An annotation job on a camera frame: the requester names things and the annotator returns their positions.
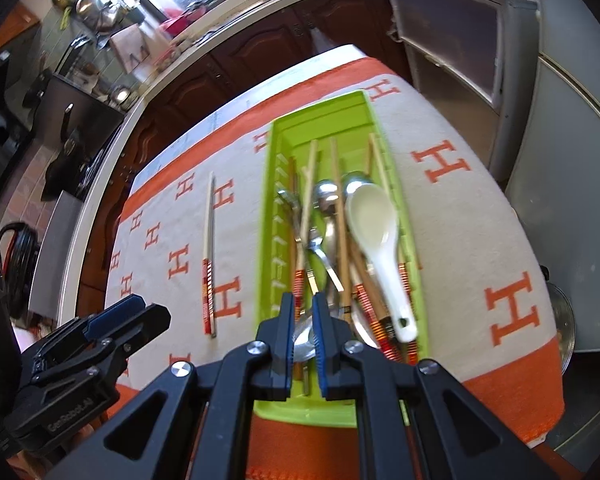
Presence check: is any grey refrigerator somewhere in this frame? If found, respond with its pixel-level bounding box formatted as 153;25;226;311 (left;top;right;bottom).
502;0;600;356

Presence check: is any white ceramic spoon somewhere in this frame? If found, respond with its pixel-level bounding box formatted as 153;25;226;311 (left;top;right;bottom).
367;133;420;367
345;182;419;343

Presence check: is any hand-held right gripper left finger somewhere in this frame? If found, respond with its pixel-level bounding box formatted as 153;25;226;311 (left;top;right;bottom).
44;291;298;480

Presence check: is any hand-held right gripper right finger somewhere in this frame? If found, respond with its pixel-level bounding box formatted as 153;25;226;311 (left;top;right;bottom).
311;291;548;480

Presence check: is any white storage cabinet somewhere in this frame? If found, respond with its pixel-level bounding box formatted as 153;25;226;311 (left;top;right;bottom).
377;0;538;186

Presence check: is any pink plastic container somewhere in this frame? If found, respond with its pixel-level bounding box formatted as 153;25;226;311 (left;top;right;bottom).
159;10;193;38

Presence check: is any black kettle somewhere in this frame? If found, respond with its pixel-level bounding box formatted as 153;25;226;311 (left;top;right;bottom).
0;221;42;311

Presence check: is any small metal spoon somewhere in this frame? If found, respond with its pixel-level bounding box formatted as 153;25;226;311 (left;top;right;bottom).
307;227;345;293
341;171;377;201
312;180;346;311

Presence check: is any bamboo chopstick striped end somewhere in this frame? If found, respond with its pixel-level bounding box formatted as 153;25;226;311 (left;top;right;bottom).
352;282;388;356
329;136;353;321
350;252;403;363
201;172;217;339

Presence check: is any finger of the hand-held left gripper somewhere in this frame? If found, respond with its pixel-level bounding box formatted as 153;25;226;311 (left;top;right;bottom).
50;295;147;358
99;303;173;377

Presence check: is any steel pot lid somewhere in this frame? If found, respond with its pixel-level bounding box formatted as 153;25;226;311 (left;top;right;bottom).
545;280;577;376

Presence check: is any green plastic utensil tray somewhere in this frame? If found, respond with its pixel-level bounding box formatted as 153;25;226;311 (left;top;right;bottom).
252;90;433;428

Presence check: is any metal fork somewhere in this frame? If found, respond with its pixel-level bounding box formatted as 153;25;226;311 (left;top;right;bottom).
277;186;313;281

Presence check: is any stainless steel panel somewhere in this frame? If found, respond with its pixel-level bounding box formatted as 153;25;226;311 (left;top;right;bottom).
27;72;128;321

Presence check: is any large steel lidded pot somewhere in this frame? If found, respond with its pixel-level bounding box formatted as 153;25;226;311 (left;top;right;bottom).
74;0;143;32

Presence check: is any beige orange printed blanket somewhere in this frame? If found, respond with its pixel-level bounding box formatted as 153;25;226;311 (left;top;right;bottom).
102;55;566;480

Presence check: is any dark wooden chopstick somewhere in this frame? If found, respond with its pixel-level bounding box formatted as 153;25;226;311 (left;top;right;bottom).
288;156;307;308

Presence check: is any large metal spoon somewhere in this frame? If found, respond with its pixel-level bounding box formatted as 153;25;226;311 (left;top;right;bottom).
292;309;382;362

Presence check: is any beige hanging cloth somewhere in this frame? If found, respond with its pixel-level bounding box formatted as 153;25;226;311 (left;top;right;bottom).
111;25;148;73

